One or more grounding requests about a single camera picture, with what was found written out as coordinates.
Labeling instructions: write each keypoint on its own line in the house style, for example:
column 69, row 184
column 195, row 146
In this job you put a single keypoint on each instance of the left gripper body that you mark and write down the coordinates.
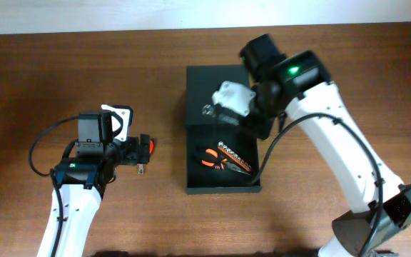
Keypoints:
column 144, row 147

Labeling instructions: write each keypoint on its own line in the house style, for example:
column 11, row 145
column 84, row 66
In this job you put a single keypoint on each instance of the small orange cutting pliers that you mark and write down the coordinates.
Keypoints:
column 142, row 166

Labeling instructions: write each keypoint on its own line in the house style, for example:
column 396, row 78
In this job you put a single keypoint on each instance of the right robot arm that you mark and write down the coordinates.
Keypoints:
column 299, row 91

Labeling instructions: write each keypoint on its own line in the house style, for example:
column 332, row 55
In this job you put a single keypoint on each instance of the orange black long-nose pliers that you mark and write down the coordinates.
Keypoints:
column 213, row 158

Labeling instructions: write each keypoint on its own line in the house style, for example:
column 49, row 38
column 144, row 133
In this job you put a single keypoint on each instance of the orange socket bit rail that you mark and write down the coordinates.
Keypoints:
column 234, row 157

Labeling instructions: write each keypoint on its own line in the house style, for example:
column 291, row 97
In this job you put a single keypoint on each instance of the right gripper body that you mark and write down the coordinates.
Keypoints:
column 223, row 116

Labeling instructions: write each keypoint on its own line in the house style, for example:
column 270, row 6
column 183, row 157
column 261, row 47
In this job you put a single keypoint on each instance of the dark green open box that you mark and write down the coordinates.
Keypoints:
column 202, row 131

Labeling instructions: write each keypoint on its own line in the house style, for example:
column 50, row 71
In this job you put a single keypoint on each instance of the silver combination wrench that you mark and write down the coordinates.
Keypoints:
column 209, row 110

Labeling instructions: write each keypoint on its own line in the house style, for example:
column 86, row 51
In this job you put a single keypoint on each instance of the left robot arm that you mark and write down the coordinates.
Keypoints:
column 88, row 164

